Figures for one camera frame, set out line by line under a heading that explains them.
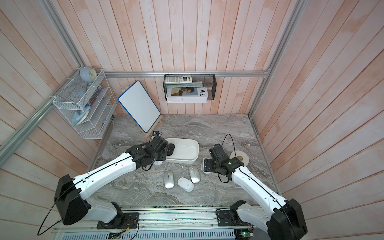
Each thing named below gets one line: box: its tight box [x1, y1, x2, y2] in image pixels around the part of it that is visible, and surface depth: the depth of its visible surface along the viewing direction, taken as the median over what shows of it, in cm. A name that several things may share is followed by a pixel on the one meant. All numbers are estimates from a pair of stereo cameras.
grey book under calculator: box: [163, 80, 203, 88], surface depth 90 cm
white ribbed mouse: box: [177, 177, 195, 193], surface depth 85 cm
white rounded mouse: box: [189, 165, 201, 184], surface depth 91 cm
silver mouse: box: [163, 170, 175, 189], surface depth 88 cm
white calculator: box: [165, 76, 193, 85], surface depth 92 cm
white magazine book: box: [166, 87, 209, 103], surface depth 96 cm
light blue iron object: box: [72, 106, 92, 126], surface depth 81 cm
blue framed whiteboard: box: [118, 80, 161, 134], surface depth 97 cm
